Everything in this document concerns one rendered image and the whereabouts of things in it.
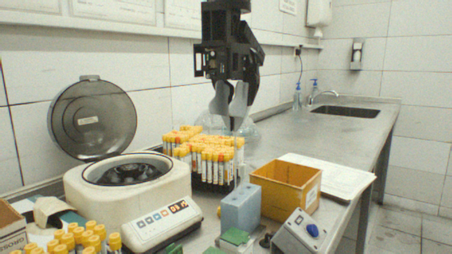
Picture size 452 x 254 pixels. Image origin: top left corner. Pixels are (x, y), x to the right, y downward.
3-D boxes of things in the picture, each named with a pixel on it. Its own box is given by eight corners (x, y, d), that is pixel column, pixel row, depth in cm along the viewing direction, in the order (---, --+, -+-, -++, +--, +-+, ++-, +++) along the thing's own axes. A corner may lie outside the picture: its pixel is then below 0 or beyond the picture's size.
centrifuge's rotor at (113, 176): (116, 218, 57) (112, 185, 55) (85, 194, 67) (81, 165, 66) (178, 191, 68) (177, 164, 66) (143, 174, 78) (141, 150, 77)
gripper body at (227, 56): (192, 81, 46) (190, 1, 43) (221, 78, 53) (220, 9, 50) (233, 83, 42) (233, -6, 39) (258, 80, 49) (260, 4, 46)
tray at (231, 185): (238, 181, 87) (238, 173, 86) (229, 195, 78) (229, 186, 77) (185, 175, 91) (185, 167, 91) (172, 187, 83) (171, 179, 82)
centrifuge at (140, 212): (119, 275, 50) (112, 212, 47) (60, 214, 69) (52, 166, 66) (216, 218, 67) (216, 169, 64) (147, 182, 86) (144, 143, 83)
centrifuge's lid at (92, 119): (42, 76, 63) (32, 78, 69) (63, 184, 67) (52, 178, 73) (132, 72, 78) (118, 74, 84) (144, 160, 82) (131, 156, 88)
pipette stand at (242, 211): (244, 256, 54) (245, 208, 52) (214, 244, 58) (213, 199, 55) (266, 230, 63) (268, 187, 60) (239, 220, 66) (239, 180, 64)
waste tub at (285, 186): (299, 231, 62) (302, 189, 60) (247, 211, 70) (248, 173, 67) (320, 205, 73) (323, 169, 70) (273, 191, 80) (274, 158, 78)
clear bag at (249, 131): (228, 146, 120) (228, 115, 116) (211, 137, 134) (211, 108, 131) (267, 140, 129) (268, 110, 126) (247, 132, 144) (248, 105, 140)
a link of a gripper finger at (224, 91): (202, 134, 49) (202, 80, 47) (221, 127, 54) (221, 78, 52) (217, 136, 48) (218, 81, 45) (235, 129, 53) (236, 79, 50)
